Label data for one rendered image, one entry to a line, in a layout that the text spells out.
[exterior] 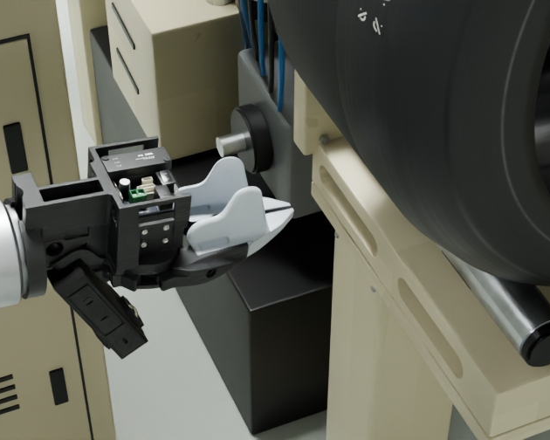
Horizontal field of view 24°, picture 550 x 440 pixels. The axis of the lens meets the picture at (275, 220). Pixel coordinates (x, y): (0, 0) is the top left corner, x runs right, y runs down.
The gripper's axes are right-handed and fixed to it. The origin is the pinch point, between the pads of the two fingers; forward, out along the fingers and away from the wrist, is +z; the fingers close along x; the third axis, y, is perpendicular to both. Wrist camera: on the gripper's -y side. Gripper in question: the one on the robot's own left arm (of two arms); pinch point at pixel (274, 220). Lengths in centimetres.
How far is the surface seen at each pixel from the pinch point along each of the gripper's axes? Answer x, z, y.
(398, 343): 25, 34, -49
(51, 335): 55, -2, -66
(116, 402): 68, 13, -100
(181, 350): 75, 27, -98
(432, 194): -9.6, 6.7, 8.7
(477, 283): -4.1, 17.6, -7.7
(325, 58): 0.2, 2.2, 14.2
